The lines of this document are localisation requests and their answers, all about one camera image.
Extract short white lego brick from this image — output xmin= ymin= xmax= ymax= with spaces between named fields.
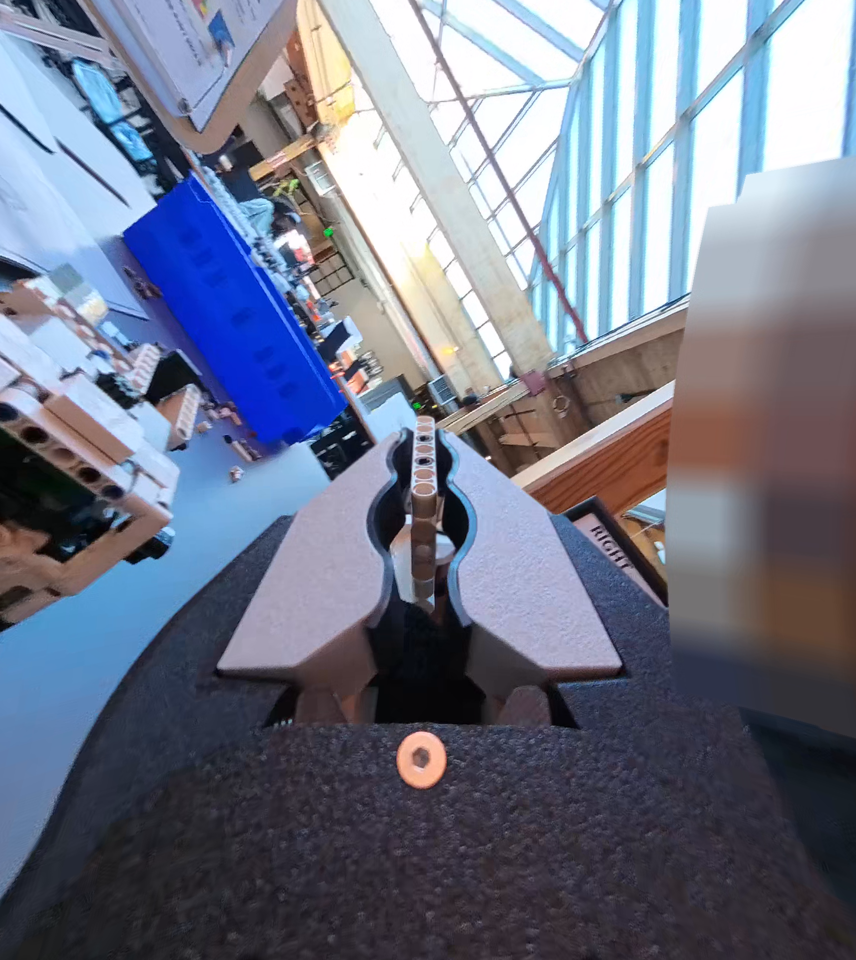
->
xmin=164 ymin=384 xmax=204 ymax=453

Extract white lego beam with holes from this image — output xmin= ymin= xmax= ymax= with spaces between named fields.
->
xmin=409 ymin=416 xmax=440 ymax=605

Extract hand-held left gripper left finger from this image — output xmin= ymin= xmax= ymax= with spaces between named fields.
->
xmin=215 ymin=429 xmax=410 ymax=725

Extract instruction clipboard on stand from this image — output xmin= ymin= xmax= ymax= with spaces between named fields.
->
xmin=86 ymin=0 xmax=300 ymax=153

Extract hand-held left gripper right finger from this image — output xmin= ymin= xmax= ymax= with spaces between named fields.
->
xmin=435 ymin=431 xmax=624 ymax=727

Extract white paper stack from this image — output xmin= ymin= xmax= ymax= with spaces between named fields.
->
xmin=0 ymin=30 xmax=157 ymax=320

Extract blue plastic bin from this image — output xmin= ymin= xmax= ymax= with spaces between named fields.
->
xmin=122 ymin=174 xmax=350 ymax=449

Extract black framed tag sign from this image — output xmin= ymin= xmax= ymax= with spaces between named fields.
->
xmin=569 ymin=493 xmax=670 ymax=610

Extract wooden post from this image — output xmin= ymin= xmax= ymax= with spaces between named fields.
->
xmin=510 ymin=378 xmax=678 ymax=520

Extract scattered small lego pieces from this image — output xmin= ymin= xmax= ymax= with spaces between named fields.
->
xmin=195 ymin=401 xmax=265 ymax=483

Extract white and green lego truck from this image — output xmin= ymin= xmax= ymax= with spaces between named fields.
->
xmin=0 ymin=273 xmax=183 ymax=627

